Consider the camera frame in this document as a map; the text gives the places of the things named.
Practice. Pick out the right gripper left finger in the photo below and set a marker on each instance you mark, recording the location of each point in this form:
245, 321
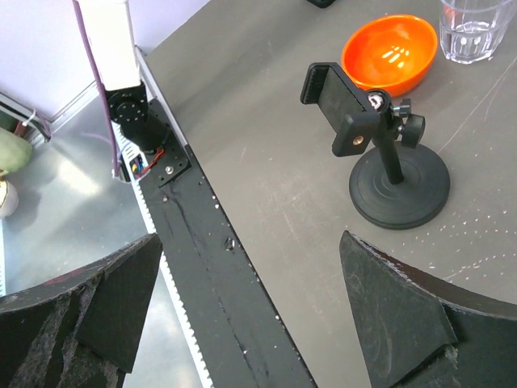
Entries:
82, 328

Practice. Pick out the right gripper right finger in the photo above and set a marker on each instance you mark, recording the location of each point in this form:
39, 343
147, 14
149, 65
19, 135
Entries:
416, 330

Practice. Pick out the black phone stand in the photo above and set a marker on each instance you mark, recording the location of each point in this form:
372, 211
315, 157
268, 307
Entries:
397, 183

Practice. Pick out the black phone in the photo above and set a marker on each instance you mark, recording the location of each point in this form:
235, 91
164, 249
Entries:
322, 4

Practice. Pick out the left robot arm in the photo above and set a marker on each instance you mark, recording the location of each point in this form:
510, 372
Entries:
107, 34

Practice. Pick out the stuffed toy beside table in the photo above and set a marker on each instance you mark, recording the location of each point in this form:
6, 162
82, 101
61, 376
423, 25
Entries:
16, 152

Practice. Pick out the orange bowl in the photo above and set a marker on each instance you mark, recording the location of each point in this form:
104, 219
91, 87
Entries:
393, 53

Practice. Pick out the clear plastic cup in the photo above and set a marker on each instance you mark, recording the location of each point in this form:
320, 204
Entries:
471, 30

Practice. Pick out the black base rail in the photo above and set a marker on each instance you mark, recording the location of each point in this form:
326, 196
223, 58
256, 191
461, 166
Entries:
238, 332

